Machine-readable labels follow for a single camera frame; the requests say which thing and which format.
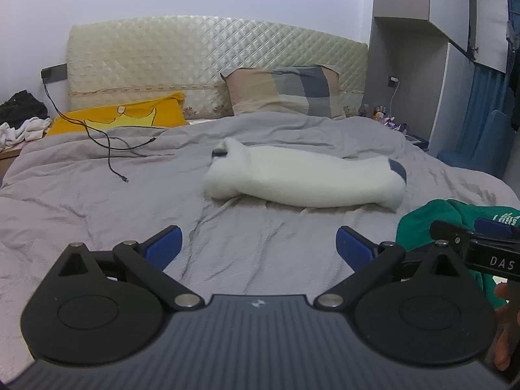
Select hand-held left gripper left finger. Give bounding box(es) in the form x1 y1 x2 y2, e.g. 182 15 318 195
55 225 204 310

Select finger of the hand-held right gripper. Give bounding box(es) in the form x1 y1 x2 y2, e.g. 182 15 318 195
430 219 473 253
474 216 520 240

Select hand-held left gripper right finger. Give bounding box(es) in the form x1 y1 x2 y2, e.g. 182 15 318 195
315 225 469 310

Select green sweatshirt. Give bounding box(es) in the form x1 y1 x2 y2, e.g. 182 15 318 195
396 198 520 310

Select white blue striped sweater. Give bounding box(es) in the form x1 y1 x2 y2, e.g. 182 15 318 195
203 137 409 213

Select dark hanging clothes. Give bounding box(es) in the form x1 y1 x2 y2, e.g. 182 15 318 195
505 19 520 131

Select white clothes pile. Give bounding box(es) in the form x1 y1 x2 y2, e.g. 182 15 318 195
0 117 53 149

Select person's right hand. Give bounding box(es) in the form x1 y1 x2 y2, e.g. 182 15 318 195
491 281 520 373

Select grey duvet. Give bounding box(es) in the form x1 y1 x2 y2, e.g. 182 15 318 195
0 114 520 374

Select blue curtain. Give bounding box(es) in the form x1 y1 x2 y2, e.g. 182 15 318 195
454 0 513 180

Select group of small bottles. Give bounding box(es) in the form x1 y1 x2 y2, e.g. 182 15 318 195
359 103 408 131

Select yellow pillow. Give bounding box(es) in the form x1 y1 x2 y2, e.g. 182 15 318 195
45 91 190 137

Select checked beige grey pillow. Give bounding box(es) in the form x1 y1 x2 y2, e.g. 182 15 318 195
220 65 347 121

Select cream quilted headboard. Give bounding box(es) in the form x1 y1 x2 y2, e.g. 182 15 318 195
66 16 370 121

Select dark cloth pile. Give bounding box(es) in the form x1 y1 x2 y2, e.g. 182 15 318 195
0 91 49 125

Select black cable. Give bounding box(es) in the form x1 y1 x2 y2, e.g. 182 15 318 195
43 80 157 184

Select grey wall cabinet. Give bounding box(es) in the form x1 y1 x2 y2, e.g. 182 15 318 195
368 0 508 159

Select white wall charger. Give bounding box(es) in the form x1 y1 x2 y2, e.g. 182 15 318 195
388 76 401 119

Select grey wall socket panel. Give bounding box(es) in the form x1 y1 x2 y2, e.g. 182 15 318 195
41 64 68 82

